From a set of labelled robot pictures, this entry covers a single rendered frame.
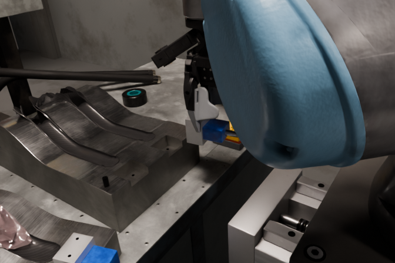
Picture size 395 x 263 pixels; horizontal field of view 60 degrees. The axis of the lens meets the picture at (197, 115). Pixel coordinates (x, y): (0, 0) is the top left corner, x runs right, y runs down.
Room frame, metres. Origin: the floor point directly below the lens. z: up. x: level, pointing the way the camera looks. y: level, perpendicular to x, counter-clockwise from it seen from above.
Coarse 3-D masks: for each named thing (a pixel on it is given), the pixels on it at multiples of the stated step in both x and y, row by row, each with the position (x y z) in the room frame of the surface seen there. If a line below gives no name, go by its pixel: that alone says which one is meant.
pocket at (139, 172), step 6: (132, 162) 0.56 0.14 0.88; (138, 162) 0.55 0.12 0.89; (120, 168) 0.54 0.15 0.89; (126, 168) 0.55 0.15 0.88; (132, 168) 0.56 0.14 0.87; (138, 168) 0.56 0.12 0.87; (144, 168) 0.55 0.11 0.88; (114, 174) 0.53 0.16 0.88; (120, 174) 0.54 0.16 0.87; (126, 174) 0.55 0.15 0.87; (132, 174) 0.55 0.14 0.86; (138, 174) 0.55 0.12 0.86; (144, 174) 0.53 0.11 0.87; (132, 180) 0.53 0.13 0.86; (138, 180) 0.52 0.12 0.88
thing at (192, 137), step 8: (200, 120) 0.58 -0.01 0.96; (208, 120) 0.60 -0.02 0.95; (216, 120) 0.60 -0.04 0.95; (224, 120) 0.60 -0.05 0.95; (192, 128) 0.58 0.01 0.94; (200, 128) 0.57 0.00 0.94; (208, 128) 0.57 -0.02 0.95; (216, 128) 0.57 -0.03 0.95; (224, 128) 0.57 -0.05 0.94; (192, 136) 0.58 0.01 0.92; (200, 136) 0.57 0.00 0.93; (208, 136) 0.57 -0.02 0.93; (216, 136) 0.56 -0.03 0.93; (224, 136) 0.57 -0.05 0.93; (232, 136) 0.56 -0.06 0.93; (200, 144) 0.57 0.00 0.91
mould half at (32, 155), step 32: (96, 96) 0.82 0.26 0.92; (0, 128) 0.67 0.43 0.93; (32, 128) 0.67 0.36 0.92; (64, 128) 0.69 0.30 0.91; (96, 128) 0.71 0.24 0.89; (160, 128) 0.68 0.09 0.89; (0, 160) 0.71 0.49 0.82; (32, 160) 0.61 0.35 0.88; (64, 160) 0.59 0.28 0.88; (128, 160) 0.56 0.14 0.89; (160, 160) 0.57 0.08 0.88; (192, 160) 0.65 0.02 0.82; (64, 192) 0.55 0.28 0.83; (96, 192) 0.49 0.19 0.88; (128, 192) 0.49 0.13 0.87; (160, 192) 0.56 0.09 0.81; (128, 224) 0.48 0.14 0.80
